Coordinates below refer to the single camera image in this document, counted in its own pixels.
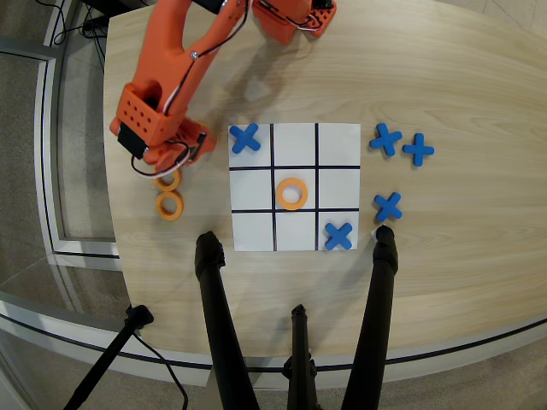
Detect black tripod centre column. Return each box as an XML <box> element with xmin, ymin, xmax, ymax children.
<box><xmin>281</xmin><ymin>303</ymin><xmax>320</xmax><ymax>410</ymax></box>

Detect black floor cables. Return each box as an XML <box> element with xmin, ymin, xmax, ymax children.
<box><xmin>50</xmin><ymin>0</ymin><xmax>108</xmax><ymax>65</ymax></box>

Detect white robot servo cable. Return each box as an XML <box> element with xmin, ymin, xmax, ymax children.
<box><xmin>130</xmin><ymin>50</ymin><xmax>223</xmax><ymax>179</ymax></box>

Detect white tic-tac-toe grid sheet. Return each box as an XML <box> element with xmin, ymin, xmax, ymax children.
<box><xmin>227</xmin><ymin>122</ymin><xmax>362</xmax><ymax>253</ymax></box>

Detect black stand cable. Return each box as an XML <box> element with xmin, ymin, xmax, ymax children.
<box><xmin>132</xmin><ymin>332</ymin><xmax>190</xmax><ymax>410</ymax></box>

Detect blue foam cross piece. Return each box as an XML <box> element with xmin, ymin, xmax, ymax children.
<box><xmin>402</xmin><ymin>132</ymin><xmax>436</xmax><ymax>168</ymax></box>
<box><xmin>369</xmin><ymin>123</ymin><xmax>403</xmax><ymax>157</ymax></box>
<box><xmin>324</xmin><ymin>221</ymin><xmax>355</xmax><ymax>252</ymax></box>
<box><xmin>229</xmin><ymin>122</ymin><xmax>262</xmax><ymax>155</ymax></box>
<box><xmin>373</xmin><ymin>191</ymin><xmax>403</xmax><ymax>224</ymax></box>

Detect orange foam ring piece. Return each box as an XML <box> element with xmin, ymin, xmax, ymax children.
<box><xmin>155</xmin><ymin>190</ymin><xmax>185</xmax><ymax>222</ymax></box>
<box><xmin>153</xmin><ymin>169</ymin><xmax>184</xmax><ymax>193</ymax></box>
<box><xmin>275</xmin><ymin>177</ymin><xmax>309</xmax><ymax>212</ymax></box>

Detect black equipment base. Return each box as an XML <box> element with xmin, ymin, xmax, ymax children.
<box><xmin>80</xmin><ymin>0</ymin><xmax>150</xmax><ymax>12</ymax></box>

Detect black tripod leg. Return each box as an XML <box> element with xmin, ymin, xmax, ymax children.
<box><xmin>194</xmin><ymin>231</ymin><xmax>261</xmax><ymax>410</ymax></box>
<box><xmin>340</xmin><ymin>225</ymin><xmax>400</xmax><ymax>410</ymax></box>

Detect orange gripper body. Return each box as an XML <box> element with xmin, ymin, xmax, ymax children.
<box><xmin>143</xmin><ymin>119</ymin><xmax>217</xmax><ymax>174</ymax></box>

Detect thin black stand leg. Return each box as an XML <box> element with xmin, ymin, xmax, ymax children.
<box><xmin>62</xmin><ymin>304</ymin><xmax>155</xmax><ymax>410</ymax></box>

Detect grey metal floor frame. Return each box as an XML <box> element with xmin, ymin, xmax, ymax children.
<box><xmin>0</xmin><ymin>36</ymin><xmax>123</xmax><ymax>270</ymax></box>

